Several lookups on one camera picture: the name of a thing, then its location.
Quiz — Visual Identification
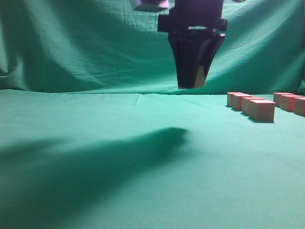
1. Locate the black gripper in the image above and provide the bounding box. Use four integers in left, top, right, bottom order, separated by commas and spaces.
157, 0, 228, 87

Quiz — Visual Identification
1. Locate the pink cube column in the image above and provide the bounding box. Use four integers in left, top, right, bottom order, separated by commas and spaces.
233, 94, 252, 111
273, 92, 293, 107
280, 94, 303, 112
178, 65, 206, 89
227, 92, 244, 107
249, 100, 275, 123
242, 96, 264, 115
293, 97, 305, 116

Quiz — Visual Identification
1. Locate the green cloth backdrop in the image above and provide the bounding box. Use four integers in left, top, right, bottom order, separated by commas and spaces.
0, 0, 305, 94

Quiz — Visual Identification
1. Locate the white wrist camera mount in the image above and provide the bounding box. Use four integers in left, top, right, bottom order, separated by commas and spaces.
130, 0, 170, 12

